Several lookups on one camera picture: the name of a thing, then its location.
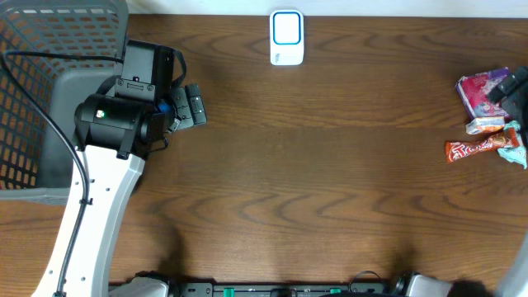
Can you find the teal snack wrapper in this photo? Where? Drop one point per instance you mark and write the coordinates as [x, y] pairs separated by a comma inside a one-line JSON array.
[[517, 154]]

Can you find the grey plastic mesh basket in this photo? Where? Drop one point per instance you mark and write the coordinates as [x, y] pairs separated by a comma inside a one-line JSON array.
[[68, 48]]

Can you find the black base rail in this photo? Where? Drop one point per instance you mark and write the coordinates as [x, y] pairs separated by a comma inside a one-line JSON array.
[[202, 289]]

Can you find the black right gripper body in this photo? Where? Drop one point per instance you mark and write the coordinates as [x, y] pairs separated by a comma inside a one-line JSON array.
[[516, 98]]

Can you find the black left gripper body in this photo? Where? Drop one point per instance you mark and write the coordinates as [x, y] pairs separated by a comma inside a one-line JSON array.
[[188, 106]]

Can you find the purple pink pad package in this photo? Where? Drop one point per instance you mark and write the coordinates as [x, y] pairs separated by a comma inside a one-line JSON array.
[[474, 90]]

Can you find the small orange packet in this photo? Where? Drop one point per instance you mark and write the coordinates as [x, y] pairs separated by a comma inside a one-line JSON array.
[[484, 125]]

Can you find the white barcode scanner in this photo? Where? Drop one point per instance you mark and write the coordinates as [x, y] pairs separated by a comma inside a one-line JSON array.
[[286, 37]]

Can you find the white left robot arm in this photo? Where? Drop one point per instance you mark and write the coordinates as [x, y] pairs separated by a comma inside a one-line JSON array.
[[111, 181]]

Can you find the red orange snack bar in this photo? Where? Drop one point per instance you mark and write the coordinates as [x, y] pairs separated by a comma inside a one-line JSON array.
[[506, 139]]

